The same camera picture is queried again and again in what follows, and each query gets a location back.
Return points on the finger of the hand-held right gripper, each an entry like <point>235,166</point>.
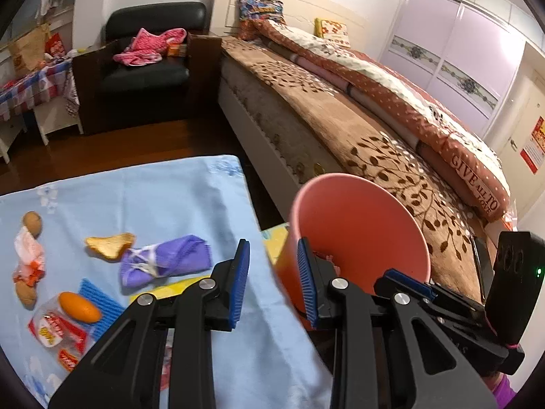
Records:
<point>408,280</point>

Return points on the white bed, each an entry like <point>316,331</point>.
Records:
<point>255,119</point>

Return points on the golden bread piece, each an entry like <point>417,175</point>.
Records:
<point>110,246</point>

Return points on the blue ribbed pad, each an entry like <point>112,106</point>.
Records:
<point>106,311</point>

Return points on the cream door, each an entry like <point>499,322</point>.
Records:
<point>521,128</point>

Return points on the yellow flat packet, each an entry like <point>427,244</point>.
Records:
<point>170,288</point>

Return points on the pink plastic bucket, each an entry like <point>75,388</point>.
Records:
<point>362,230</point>

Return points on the black phone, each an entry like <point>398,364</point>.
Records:
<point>483,268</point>

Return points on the brown potato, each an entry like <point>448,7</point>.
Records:
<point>25,295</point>
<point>32,223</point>

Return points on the brown leaf pattern blanket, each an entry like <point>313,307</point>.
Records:
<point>340,123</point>

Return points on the red wall poster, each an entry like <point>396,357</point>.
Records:
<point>534,145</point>

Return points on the lilac sliding door wardrobe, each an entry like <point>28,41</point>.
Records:
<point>451,47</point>

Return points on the orange fruit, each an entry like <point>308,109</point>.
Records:
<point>79,306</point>

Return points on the black leather armchair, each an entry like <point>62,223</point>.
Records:
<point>144,81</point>

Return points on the brown paper bag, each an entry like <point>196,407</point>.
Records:
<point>27,51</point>

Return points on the light blue floral cloth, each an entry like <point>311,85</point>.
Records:
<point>149,204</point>

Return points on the colourful patterned pillow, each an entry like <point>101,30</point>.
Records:
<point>260,9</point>

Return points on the clear plastic bag orange print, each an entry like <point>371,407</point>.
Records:
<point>27,257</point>

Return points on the red white snack wrapper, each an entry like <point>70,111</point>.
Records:
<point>53,333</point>

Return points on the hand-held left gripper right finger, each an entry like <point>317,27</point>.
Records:
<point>306,283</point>

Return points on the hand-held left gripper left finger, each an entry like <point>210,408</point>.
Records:
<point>240,283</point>

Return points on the small orange box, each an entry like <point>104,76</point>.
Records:
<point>176,50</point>

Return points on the orange dotted quilt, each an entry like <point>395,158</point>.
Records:
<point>396,98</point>

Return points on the yellow flower pillow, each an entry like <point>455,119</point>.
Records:
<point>332,32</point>

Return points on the red plastic bag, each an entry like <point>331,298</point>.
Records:
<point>54,46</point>

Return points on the pink clothes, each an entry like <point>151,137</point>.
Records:
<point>149,44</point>

